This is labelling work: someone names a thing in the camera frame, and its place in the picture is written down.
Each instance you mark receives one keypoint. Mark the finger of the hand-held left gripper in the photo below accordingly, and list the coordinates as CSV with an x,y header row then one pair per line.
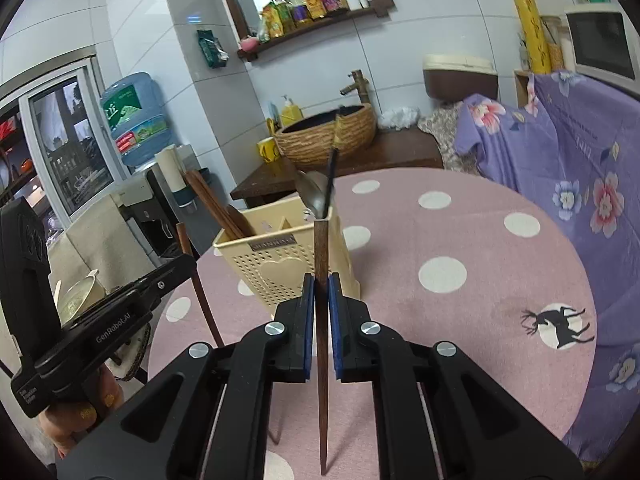
x,y
160,280

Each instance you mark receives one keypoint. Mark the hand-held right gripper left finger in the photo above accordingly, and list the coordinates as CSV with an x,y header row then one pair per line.
x,y
309,320

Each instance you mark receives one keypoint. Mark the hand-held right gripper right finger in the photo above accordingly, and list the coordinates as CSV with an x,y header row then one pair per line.
x,y
334,320

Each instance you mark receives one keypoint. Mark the brown wooden chopstick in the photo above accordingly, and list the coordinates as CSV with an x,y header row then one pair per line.
x,y
200,290
321,260
222,210

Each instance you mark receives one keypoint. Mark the cream plastic utensil holder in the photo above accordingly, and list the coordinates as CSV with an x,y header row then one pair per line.
x,y
260,275

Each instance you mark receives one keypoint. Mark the brown wooden spoons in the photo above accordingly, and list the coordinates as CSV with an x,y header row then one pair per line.
x,y
207,202

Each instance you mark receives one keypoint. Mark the metal spoon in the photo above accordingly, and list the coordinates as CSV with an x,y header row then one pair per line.
x,y
310,190

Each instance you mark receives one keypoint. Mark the person's left hand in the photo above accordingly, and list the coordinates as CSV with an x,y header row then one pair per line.
x,y
82,417

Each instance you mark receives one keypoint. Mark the white bowl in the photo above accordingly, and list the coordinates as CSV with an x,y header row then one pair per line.
x,y
77,297

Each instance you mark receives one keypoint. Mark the plain beige cloth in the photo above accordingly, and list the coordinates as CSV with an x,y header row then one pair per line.
x,y
110,245

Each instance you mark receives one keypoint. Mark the grey water dispenser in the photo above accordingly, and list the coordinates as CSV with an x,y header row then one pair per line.
x,y
150,210

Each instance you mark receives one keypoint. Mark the teal cup holder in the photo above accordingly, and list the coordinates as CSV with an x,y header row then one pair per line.
x,y
192,192

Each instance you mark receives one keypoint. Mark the cream paper cup stack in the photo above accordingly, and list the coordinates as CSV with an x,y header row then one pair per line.
x,y
170,172

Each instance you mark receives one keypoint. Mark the glass sliding door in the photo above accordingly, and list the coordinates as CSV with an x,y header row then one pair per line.
x,y
70,155

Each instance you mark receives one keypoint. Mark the blue water jug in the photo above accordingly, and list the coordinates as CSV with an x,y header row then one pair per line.
x,y
135,120

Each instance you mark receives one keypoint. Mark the yellow mug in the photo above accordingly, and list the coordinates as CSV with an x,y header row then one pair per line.
x,y
267,150

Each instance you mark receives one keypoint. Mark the woven pattern wash basin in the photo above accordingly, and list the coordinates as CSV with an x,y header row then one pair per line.
x,y
310,142

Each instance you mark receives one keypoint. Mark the dark wooden vanity cabinet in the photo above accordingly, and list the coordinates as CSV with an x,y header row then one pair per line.
x,y
400,152

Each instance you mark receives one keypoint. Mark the yellow soap pump bottle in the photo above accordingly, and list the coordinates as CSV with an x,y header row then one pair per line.
x,y
291,115

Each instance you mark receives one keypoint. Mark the white crumpled plastic bag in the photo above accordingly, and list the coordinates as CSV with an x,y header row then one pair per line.
x,y
397,117

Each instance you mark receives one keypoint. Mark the beige floral cloth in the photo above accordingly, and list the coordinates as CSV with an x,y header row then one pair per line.
x,y
442,132

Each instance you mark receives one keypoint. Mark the brass bamboo style faucet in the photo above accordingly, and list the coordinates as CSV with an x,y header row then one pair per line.
x,y
361,85

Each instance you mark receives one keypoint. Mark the pink small bowl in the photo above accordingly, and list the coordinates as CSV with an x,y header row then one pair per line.
x,y
249,44

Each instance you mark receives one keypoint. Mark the brown and cream bin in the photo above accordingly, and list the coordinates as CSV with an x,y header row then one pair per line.
x,y
460,82

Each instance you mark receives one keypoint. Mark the yellow green refill pouch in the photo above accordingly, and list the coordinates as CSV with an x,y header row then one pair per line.
x,y
272,22

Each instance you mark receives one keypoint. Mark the purple floral sheet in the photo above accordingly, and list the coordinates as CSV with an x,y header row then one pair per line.
x,y
565,160

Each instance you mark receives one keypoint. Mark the yellow cooking oil bottle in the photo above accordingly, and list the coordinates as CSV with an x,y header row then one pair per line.
x,y
284,17

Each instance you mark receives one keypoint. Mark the light wooden shelf box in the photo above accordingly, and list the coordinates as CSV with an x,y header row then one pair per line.
x,y
521,87

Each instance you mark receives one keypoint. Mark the purple label oil bottle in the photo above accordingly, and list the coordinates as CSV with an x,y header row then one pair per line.
x,y
299,10

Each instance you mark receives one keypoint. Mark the yellow label sauce bottle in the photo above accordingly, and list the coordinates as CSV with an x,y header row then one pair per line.
x,y
312,2

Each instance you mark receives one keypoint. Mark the glass jar with yellow contents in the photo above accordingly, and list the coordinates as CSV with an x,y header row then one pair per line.
x,y
554,52

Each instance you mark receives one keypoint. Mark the yellow patterned roll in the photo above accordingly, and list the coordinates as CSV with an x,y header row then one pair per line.
x,y
529,30

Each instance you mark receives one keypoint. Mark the white microwave oven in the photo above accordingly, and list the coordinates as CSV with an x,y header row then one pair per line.
x,y
597,45

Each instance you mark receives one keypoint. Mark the green wall packet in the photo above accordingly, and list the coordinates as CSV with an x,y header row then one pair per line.
x,y
210,50

